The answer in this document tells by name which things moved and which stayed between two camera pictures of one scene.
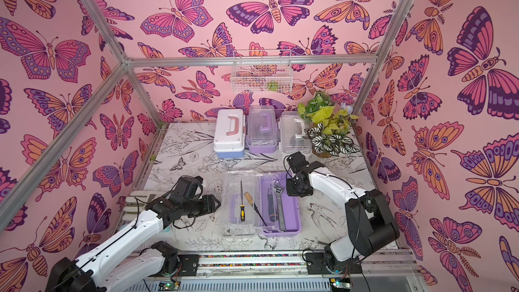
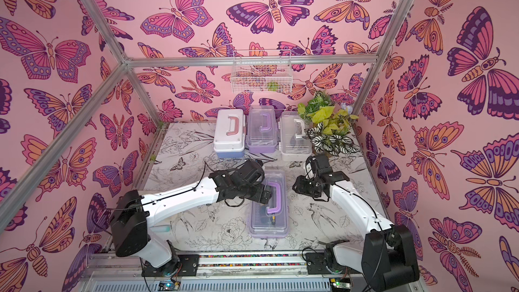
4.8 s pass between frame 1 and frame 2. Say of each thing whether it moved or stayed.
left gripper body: moved
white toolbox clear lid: stayed
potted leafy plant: stayed
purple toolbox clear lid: stayed
